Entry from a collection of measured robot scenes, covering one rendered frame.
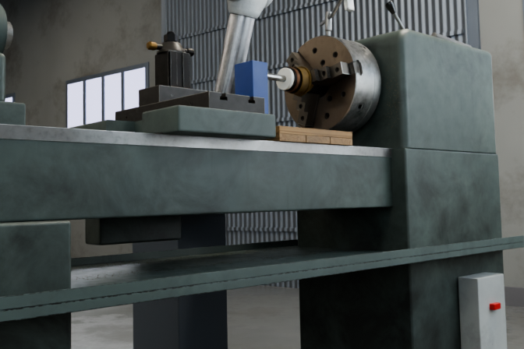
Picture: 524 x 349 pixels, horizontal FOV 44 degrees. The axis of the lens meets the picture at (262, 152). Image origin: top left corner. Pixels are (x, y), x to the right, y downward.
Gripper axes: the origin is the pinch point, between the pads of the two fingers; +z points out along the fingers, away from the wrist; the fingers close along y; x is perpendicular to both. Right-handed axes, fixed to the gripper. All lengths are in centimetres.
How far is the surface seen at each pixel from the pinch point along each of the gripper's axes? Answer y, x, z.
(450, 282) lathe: -3, 39, 90
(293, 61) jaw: -21.7, -4.2, 14.0
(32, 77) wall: -619, 176, -165
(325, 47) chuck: -12.7, 1.8, 10.9
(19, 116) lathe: -10, -100, 41
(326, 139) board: -2.1, -15.8, 44.0
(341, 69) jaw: -4.1, -2.3, 21.4
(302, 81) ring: -13.7, -9.8, 23.2
